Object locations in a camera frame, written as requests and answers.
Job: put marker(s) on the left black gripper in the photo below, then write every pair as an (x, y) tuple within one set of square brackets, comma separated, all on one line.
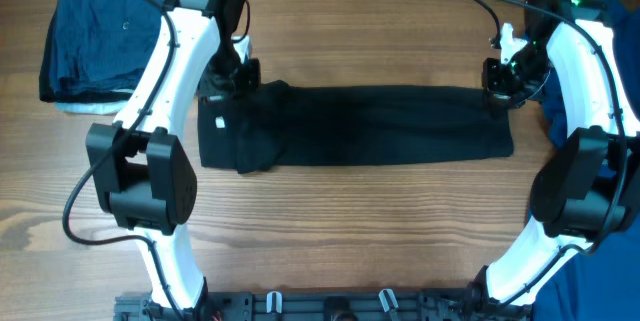
[(209, 93)]

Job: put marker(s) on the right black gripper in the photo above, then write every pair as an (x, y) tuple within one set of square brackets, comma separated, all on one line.
[(498, 95)]

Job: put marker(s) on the black polo shirt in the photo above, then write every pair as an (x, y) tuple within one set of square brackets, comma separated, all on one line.
[(282, 125)]

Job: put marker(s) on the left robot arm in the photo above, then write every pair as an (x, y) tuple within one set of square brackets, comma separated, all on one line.
[(141, 173)]

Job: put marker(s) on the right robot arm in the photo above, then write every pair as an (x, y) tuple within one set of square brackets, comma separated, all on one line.
[(585, 53)]

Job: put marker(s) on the folded light denim garment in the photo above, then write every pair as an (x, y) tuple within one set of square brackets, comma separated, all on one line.
[(106, 108)]

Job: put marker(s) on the folded dark blue shorts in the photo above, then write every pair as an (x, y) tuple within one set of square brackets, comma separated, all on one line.
[(99, 41)]

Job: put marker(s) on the blue polo shirt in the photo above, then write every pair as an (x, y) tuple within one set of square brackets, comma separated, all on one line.
[(604, 286)]

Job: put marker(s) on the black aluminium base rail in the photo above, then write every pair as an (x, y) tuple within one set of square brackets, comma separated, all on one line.
[(386, 304)]

